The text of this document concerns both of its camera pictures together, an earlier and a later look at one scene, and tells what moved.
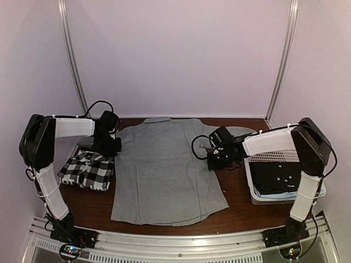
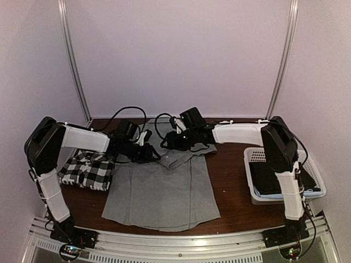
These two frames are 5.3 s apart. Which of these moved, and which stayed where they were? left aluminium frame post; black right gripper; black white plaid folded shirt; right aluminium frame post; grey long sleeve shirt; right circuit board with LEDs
Moved: black right gripper; grey long sleeve shirt
Stayed: left aluminium frame post; right circuit board with LEDs; right aluminium frame post; black white plaid folded shirt
